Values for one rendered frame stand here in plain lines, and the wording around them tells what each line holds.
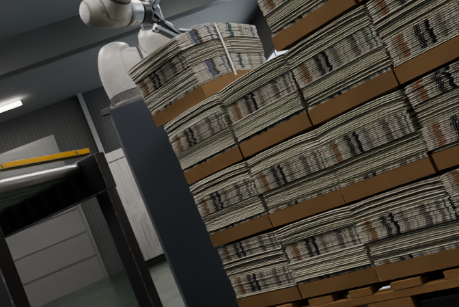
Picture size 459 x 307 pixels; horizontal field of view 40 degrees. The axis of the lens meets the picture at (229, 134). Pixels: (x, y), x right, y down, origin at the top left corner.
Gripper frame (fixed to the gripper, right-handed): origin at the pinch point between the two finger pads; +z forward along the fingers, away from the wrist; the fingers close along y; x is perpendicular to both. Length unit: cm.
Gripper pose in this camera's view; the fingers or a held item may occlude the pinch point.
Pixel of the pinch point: (182, 13)
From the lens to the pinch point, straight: 230.5
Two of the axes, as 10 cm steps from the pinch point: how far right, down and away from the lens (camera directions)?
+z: 7.0, -1.3, 7.1
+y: 3.2, 9.4, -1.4
